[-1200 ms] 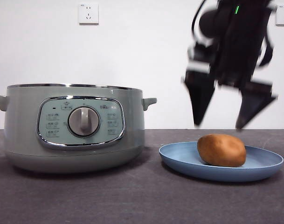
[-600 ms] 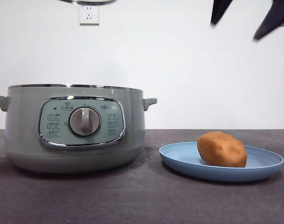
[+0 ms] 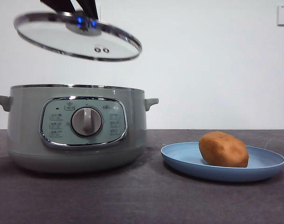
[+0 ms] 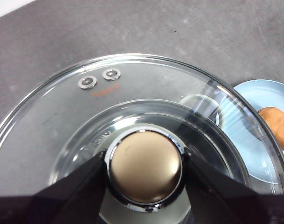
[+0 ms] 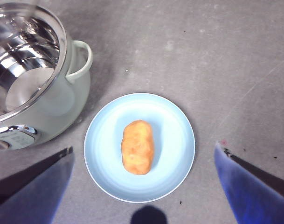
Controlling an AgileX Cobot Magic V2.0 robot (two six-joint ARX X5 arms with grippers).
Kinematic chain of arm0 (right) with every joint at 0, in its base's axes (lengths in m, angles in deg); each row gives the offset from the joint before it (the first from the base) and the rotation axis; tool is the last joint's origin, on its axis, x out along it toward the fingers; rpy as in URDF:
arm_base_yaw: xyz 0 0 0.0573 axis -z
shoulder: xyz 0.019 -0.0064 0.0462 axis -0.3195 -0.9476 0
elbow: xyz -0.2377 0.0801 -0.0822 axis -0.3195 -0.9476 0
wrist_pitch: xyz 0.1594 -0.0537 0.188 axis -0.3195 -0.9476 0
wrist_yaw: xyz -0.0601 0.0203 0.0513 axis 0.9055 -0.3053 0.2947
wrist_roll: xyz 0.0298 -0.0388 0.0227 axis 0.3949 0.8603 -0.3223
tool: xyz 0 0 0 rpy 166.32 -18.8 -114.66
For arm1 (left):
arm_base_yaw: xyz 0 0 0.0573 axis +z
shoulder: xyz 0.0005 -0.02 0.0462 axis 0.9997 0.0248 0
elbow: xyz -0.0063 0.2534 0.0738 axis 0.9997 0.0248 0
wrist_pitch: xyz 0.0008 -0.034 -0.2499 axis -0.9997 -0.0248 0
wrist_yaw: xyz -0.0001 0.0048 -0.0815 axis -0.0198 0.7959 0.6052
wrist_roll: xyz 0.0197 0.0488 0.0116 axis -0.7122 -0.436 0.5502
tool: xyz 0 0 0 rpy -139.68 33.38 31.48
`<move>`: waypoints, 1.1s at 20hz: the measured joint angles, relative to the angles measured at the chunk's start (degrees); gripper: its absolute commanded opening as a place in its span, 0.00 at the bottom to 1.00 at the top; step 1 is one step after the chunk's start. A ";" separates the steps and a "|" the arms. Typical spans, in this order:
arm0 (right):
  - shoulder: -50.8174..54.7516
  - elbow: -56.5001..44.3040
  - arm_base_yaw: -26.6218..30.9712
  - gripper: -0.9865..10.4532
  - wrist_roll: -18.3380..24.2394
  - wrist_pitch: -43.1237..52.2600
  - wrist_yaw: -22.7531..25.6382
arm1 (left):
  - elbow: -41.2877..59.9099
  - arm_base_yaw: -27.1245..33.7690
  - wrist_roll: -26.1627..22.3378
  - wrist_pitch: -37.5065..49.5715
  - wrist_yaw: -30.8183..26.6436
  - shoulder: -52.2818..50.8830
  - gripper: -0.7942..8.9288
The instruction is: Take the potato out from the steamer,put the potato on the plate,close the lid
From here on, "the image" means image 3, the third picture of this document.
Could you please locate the blue round plate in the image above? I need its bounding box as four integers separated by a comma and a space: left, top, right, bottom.
160, 141, 284, 183

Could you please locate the glass lid with green knob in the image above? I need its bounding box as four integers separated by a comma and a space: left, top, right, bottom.
14, 10, 143, 63

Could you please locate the pale green electric steamer pot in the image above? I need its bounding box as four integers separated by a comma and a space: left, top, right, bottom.
0, 84, 159, 174

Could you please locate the brown potato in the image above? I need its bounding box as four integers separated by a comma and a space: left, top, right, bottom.
198, 131, 249, 168

